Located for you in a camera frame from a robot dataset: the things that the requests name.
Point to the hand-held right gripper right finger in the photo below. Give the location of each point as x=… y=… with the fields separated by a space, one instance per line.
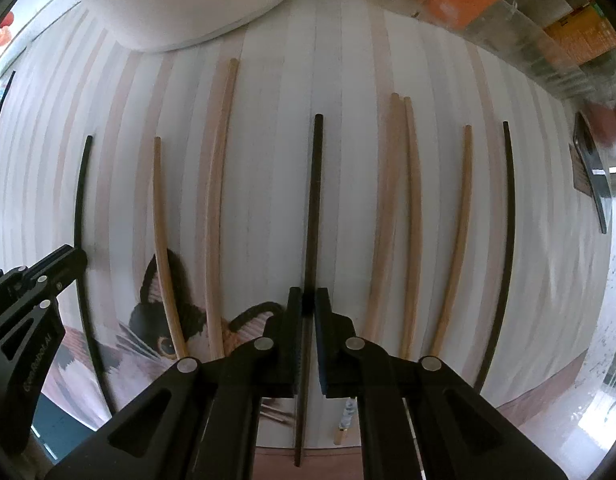
x=325 y=360

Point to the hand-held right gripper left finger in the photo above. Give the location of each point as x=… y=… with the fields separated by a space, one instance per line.
x=293 y=350

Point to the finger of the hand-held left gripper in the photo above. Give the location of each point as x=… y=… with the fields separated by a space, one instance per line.
x=52 y=267

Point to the wooden chopstick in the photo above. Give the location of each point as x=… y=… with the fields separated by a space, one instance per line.
x=385 y=210
x=460 y=230
x=160 y=240
x=414 y=240
x=217 y=210

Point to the white utensil holder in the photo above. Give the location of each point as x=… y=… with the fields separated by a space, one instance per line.
x=187 y=0

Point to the striped cat print mat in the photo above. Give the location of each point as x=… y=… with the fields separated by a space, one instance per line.
x=278 y=160

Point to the red round object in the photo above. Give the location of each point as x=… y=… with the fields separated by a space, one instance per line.
x=607 y=122

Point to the colourful wall sticker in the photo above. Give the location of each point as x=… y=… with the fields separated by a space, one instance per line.
x=2 y=30

